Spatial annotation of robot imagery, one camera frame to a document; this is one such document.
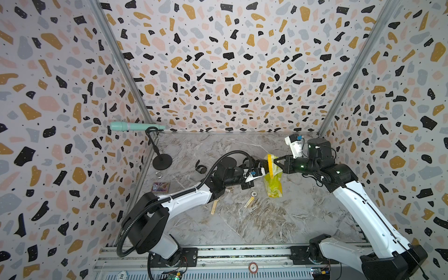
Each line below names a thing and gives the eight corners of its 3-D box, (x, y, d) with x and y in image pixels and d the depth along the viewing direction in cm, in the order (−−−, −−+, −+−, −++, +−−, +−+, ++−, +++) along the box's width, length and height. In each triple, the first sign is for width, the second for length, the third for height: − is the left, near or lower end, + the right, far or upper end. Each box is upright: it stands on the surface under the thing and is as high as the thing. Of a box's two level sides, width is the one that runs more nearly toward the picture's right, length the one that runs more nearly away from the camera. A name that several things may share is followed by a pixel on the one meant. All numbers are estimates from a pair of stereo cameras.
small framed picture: (151, 192, 94) (150, 190, 93) (154, 183, 98) (153, 182, 96) (168, 192, 94) (167, 191, 93) (170, 184, 98) (169, 182, 96)
